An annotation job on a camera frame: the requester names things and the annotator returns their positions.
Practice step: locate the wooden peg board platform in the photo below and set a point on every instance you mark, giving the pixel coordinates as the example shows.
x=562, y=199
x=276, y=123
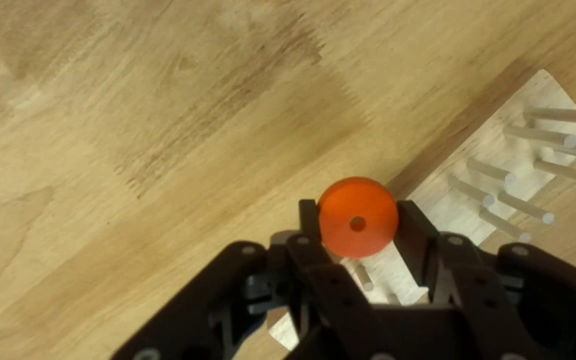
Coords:
x=477, y=190

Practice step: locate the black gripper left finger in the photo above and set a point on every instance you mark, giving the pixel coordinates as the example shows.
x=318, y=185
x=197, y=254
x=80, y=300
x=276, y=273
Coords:
x=229, y=300

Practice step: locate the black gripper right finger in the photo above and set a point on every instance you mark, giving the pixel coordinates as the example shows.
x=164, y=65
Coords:
x=516, y=303

